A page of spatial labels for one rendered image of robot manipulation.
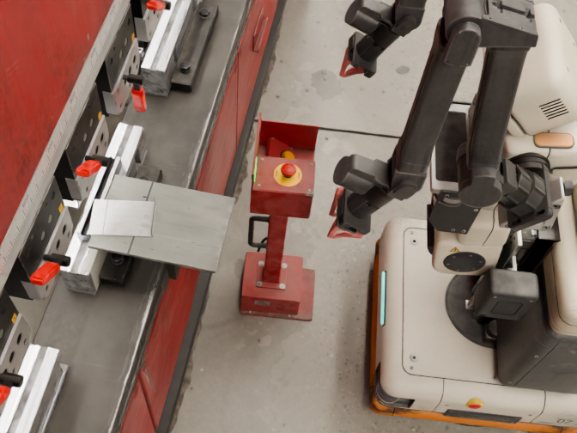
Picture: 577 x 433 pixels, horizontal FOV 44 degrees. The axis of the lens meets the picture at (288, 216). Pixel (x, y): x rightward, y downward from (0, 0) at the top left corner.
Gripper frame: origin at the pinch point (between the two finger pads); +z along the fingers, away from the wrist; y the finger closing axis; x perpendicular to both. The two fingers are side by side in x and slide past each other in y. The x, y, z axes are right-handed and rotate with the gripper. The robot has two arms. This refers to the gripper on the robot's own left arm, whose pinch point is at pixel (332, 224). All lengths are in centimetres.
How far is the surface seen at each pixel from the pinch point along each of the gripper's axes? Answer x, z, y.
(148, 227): -34.0, 16.7, 6.1
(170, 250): -29.1, 14.4, 10.8
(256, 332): 32, 95, -16
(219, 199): -22.0, 10.7, -2.7
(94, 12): -61, -20, -7
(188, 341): 11, 101, -8
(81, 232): -46, 23, 9
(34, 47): -67, -29, 13
